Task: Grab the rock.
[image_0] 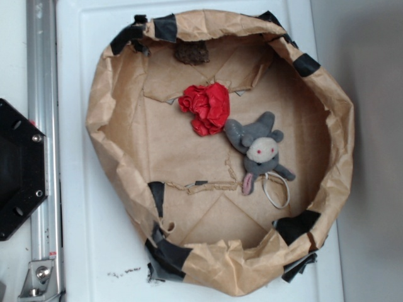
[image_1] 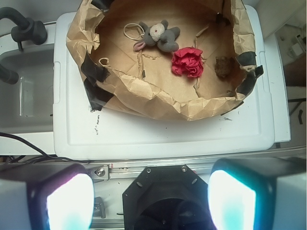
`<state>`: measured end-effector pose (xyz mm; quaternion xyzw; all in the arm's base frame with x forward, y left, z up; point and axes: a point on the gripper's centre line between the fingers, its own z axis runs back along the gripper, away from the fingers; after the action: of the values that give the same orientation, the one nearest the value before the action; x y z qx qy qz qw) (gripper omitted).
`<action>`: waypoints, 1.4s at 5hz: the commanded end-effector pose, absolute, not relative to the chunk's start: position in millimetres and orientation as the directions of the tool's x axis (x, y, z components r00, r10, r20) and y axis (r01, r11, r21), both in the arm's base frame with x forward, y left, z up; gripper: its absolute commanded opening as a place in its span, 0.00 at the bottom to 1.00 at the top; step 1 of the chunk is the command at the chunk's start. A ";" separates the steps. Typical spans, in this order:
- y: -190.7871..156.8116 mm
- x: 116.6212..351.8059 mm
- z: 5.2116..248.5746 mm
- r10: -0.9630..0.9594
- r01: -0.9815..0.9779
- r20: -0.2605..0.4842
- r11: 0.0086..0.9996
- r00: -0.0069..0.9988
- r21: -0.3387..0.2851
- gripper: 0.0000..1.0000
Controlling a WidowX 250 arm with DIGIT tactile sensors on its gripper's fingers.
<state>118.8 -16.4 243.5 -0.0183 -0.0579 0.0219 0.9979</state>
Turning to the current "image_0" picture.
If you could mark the dark brown rock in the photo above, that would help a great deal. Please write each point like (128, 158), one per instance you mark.
(192, 53)

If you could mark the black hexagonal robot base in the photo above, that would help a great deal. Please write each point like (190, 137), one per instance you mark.
(23, 175)

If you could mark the brown paper bag bin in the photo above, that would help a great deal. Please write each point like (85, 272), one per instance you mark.
(183, 191)

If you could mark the crumpled red paper ball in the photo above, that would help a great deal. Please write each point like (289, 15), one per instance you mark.
(210, 106)

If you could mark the grey plush mouse toy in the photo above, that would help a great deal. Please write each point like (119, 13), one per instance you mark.
(258, 142)

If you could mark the metal corner bracket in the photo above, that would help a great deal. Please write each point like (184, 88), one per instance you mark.
(40, 283)

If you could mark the aluminium extrusion rail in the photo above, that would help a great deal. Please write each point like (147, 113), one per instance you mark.
(46, 220)

